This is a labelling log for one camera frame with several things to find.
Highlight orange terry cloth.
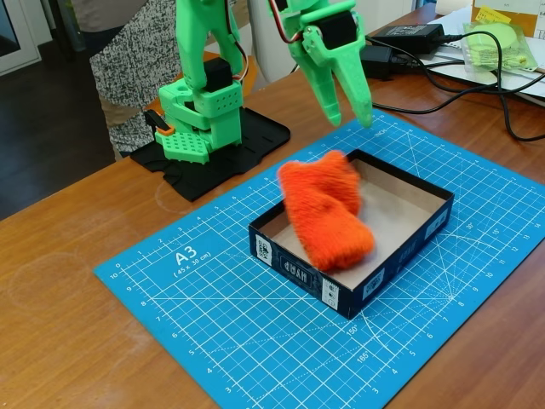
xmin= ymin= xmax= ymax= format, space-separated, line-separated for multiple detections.
xmin=276 ymin=149 xmax=376 ymax=273

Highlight black power adapter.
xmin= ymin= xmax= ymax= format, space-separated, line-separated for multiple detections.
xmin=360 ymin=44 xmax=395 ymax=82
xmin=370 ymin=23 xmax=446 ymax=55

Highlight clear bag with green parts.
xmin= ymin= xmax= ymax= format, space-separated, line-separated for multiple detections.
xmin=462 ymin=20 xmax=540 ymax=73

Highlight yellow sticky note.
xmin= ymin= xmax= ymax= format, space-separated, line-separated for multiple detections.
xmin=475 ymin=4 xmax=512 ymax=26

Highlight orange and black clamp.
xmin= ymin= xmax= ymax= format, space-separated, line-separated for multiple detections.
xmin=143 ymin=108 xmax=175 ymax=137

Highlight white papers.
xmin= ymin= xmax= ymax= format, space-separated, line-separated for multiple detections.
xmin=421 ymin=14 xmax=545 ymax=107

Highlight dark blue cardboard box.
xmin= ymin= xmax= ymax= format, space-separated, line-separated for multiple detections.
xmin=248 ymin=148 xmax=456 ymax=321

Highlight person in speckled grey top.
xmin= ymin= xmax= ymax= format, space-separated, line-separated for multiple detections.
xmin=72 ymin=0 xmax=185 ymax=159

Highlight blue cutting mat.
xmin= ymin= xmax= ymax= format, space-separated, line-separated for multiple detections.
xmin=92 ymin=108 xmax=545 ymax=409

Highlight white framed glass door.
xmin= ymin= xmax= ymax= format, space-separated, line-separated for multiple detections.
xmin=0 ymin=0 xmax=42 ymax=78

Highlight red white black servo wire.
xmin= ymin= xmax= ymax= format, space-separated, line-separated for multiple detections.
xmin=267 ymin=0 xmax=306 ymax=44

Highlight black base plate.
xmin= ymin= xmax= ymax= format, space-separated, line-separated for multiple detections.
xmin=129 ymin=106 xmax=293 ymax=202

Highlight long black cable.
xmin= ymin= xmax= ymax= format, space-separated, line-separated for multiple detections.
xmin=364 ymin=32 xmax=545 ymax=142

